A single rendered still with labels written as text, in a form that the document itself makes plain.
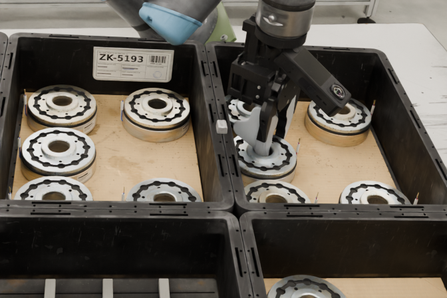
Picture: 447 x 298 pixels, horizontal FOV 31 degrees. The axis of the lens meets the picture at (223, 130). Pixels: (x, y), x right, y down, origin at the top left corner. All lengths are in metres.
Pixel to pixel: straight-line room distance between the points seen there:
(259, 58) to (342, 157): 0.23
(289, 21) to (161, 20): 0.17
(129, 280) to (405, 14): 2.80
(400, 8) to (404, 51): 1.85
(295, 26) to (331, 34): 0.80
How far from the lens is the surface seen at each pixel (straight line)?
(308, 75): 1.09
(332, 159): 1.25
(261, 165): 1.15
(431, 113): 1.67
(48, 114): 1.21
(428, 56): 1.87
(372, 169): 1.25
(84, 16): 3.25
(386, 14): 3.63
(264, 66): 1.13
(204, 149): 1.14
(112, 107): 1.29
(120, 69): 1.29
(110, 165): 1.17
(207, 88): 1.17
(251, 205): 0.98
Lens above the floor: 1.57
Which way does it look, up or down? 36 degrees down
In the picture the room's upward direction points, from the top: 9 degrees clockwise
